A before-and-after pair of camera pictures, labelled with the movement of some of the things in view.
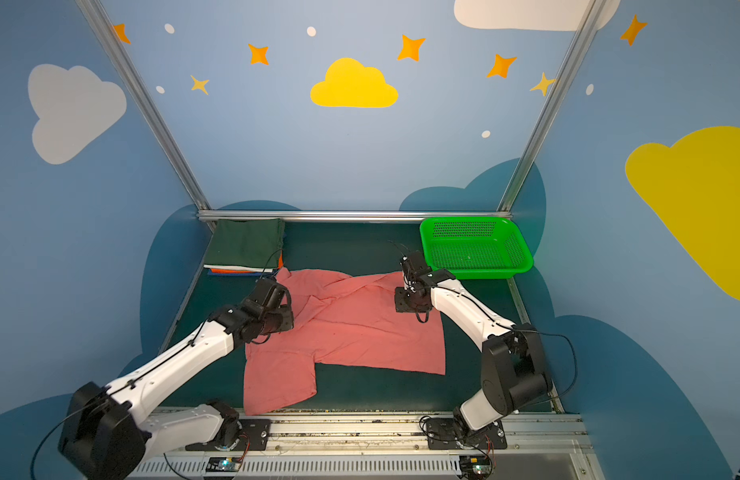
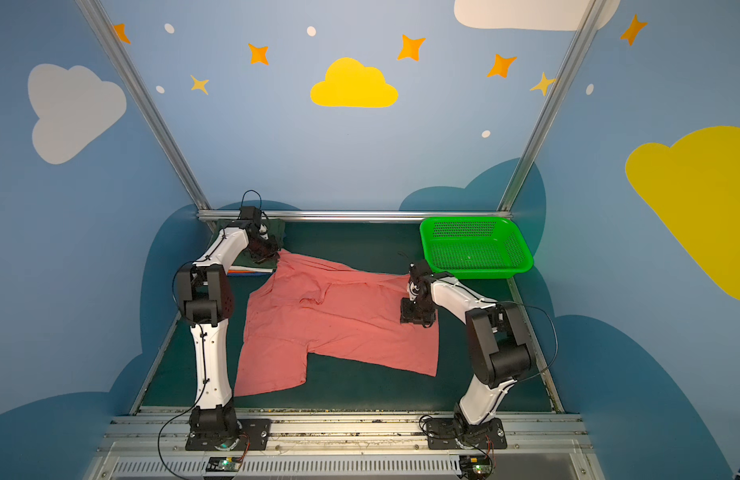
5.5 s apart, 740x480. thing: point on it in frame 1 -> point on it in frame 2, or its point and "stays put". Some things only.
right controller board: x=474 y=465 stays put
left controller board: x=223 y=464 stays put
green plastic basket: x=475 y=248 stays put
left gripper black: x=283 y=318 -> x=266 y=248
